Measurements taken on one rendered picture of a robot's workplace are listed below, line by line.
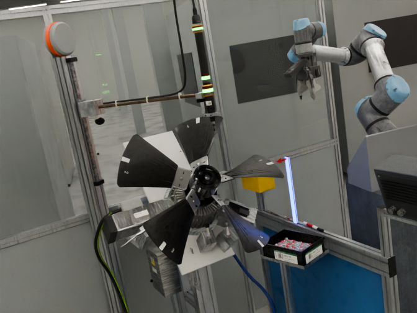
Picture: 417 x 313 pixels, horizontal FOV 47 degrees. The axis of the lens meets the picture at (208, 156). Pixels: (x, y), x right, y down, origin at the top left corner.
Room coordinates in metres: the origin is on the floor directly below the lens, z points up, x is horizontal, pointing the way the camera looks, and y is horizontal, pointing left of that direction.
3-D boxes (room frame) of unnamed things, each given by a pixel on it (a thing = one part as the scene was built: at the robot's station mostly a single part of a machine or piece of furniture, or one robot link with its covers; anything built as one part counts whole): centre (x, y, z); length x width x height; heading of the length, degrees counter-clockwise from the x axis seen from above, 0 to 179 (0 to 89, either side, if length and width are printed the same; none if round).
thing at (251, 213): (2.04, -0.07, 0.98); 0.20 x 0.16 x 0.20; 27
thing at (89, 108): (2.29, 0.51, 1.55); 0.10 x 0.07 x 0.08; 62
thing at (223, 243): (1.98, -0.01, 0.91); 0.12 x 0.08 x 0.12; 27
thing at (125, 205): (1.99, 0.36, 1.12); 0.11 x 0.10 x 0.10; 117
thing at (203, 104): (2.00, -0.03, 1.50); 0.09 x 0.07 x 0.10; 62
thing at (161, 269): (2.19, 0.31, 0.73); 0.15 x 0.09 x 0.22; 27
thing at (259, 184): (2.42, -0.23, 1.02); 0.16 x 0.10 x 0.11; 27
